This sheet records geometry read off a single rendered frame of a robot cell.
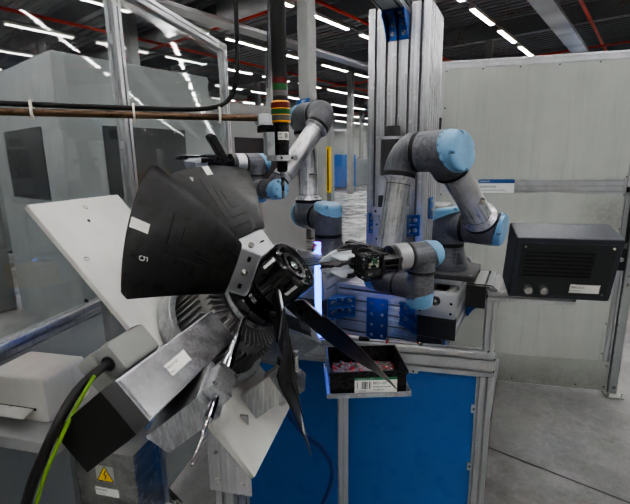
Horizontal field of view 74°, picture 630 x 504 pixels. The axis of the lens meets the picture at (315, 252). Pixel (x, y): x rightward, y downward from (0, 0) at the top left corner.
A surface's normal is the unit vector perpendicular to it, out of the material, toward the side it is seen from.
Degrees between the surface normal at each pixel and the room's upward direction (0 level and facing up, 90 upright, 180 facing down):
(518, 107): 91
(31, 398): 90
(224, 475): 90
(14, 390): 90
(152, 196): 72
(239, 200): 41
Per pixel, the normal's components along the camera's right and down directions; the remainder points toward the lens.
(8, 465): 0.97, 0.04
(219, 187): 0.28, -0.60
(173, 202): 0.78, -0.18
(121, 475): -0.22, 0.21
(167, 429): -0.04, 0.41
